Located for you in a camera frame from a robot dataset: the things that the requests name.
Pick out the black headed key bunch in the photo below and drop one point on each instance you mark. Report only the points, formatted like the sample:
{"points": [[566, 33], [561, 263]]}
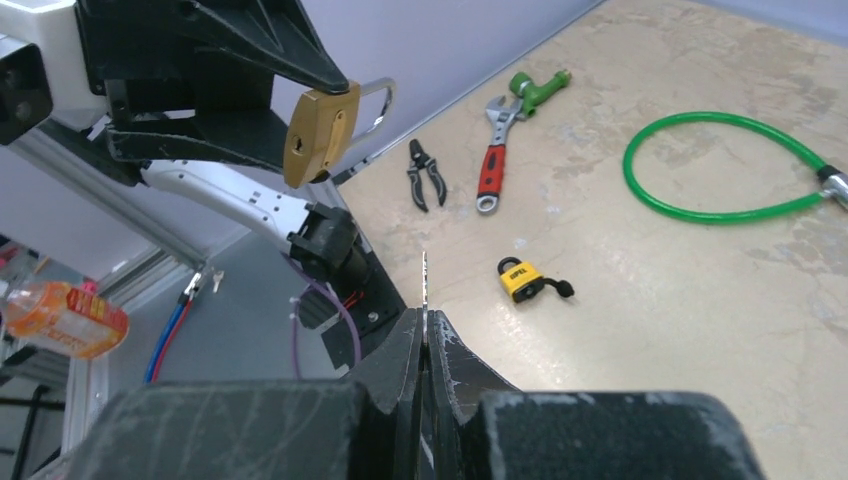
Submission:
{"points": [[425, 297]]}

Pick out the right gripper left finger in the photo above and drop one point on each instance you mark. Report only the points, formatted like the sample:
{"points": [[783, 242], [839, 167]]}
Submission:
{"points": [[383, 413]]}

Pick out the large brass padlock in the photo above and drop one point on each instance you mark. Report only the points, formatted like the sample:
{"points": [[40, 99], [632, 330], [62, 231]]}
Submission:
{"points": [[322, 128]]}

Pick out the orange plastic bottle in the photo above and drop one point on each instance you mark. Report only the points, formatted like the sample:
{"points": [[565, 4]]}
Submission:
{"points": [[63, 318]]}

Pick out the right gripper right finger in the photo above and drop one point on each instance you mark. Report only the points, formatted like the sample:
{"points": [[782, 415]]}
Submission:
{"points": [[457, 380]]}

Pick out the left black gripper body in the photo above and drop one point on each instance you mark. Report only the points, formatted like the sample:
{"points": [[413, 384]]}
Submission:
{"points": [[146, 68]]}

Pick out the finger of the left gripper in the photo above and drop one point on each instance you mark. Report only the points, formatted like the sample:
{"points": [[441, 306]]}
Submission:
{"points": [[254, 138], [277, 36]]}

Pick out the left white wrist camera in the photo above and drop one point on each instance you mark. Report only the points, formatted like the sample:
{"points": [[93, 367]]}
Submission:
{"points": [[43, 71]]}

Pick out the red adjustable wrench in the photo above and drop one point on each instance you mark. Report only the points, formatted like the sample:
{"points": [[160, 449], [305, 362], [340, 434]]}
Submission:
{"points": [[501, 116]]}

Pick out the small yellow padlock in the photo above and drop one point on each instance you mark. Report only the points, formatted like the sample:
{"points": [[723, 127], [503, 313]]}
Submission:
{"points": [[522, 281]]}

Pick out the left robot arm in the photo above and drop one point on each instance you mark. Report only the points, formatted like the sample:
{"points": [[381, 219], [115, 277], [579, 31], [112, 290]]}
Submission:
{"points": [[222, 187]]}

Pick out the green hose nozzle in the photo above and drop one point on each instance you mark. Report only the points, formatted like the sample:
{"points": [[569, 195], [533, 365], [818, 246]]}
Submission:
{"points": [[532, 95]]}

